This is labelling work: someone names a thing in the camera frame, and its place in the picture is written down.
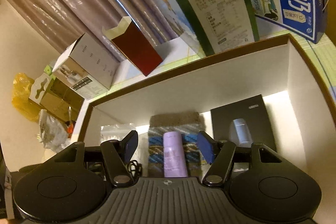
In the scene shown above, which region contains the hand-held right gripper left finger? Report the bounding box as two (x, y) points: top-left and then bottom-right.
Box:
(49, 130), (139, 187)

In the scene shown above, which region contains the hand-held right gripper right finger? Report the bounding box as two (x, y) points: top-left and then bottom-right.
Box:
(197, 130), (285, 187)

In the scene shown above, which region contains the pale purple tube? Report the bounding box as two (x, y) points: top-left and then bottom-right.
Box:
(162, 132), (189, 178)

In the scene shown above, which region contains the striped knitted pouch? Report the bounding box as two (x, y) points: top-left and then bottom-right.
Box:
(148, 111), (203, 178)

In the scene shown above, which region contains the black product box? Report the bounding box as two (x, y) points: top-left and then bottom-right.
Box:
(210, 94), (280, 154)

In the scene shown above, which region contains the brown cardboard storage box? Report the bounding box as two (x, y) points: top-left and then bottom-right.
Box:
(69, 33), (336, 188)

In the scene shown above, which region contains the white plastic bag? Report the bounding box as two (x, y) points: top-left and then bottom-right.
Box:
(39, 109), (70, 151)

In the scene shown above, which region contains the white photo-printed box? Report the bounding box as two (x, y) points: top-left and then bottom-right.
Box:
(52, 33), (120, 99)

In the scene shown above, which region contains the dark red carton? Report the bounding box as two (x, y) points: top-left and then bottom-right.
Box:
(101, 16), (163, 77)

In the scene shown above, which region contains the white cutout cardboard piece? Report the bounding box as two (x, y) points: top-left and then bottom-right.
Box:
(29, 73), (52, 104)

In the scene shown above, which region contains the yellow plastic bag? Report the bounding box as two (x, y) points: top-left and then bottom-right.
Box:
(12, 73), (40, 123)

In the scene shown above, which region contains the green milk carton box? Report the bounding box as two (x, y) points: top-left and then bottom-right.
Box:
(141, 0), (260, 57)

